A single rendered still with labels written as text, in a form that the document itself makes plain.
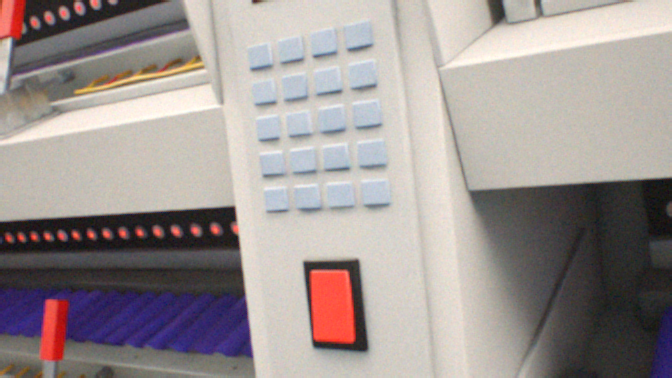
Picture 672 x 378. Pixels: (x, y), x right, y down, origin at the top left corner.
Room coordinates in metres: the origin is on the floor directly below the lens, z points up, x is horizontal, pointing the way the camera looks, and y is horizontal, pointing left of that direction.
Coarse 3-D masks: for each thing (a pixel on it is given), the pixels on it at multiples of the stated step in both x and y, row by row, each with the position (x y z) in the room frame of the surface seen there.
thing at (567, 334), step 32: (576, 256) 0.34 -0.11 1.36; (576, 288) 0.34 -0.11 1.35; (640, 288) 0.35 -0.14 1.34; (544, 320) 0.30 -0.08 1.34; (576, 320) 0.34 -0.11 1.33; (608, 320) 0.37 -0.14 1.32; (640, 320) 0.36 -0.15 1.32; (544, 352) 0.29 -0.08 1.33; (576, 352) 0.33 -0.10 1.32; (608, 352) 0.34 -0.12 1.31; (640, 352) 0.34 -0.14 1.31
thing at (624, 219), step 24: (600, 192) 0.40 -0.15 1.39; (624, 192) 0.39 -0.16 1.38; (600, 216) 0.40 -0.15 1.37; (624, 216) 0.39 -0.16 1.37; (600, 240) 0.40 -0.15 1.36; (624, 240) 0.39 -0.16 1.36; (648, 240) 0.39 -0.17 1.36; (624, 264) 0.39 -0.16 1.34; (648, 264) 0.39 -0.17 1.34; (624, 288) 0.39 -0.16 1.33
